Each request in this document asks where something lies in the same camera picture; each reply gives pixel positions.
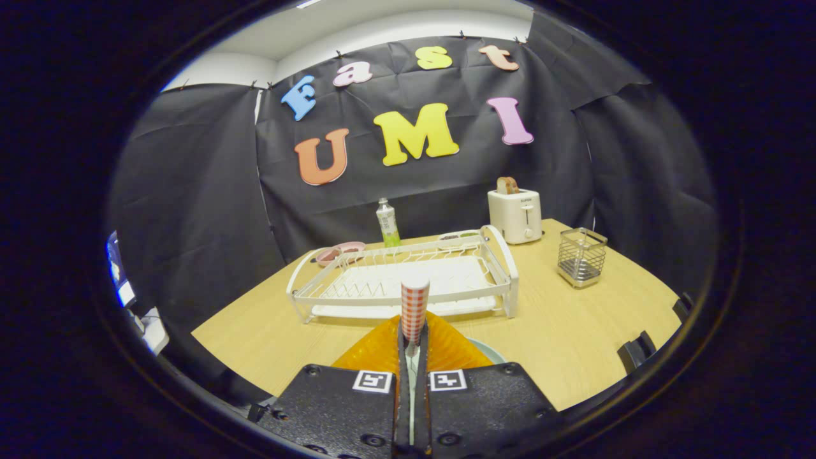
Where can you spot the black backdrop cloth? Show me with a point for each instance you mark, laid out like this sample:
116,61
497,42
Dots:
191,191

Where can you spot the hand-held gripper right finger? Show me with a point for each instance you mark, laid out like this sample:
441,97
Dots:
422,395

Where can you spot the brown bread slice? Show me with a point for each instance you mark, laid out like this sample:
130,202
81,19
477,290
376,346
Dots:
507,185

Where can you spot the black chair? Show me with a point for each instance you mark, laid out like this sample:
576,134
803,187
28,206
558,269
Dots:
682,308
636,352

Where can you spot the small white dish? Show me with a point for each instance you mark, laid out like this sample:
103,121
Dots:
454,238

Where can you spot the white toaster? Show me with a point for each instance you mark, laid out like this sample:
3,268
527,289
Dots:
513,217

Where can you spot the clear green-label bottle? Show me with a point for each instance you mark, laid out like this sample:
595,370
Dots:
387,226

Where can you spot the pink bowl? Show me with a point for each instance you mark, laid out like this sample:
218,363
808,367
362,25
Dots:
338,252

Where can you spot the computer monitor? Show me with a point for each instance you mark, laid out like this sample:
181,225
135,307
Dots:
118,268

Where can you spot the white desk item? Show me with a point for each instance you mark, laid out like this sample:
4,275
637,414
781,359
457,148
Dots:
150,328

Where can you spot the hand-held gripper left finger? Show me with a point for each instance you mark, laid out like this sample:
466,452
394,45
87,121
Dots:
402,395

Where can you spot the pale green plate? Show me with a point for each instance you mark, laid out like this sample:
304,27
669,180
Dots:
488,352

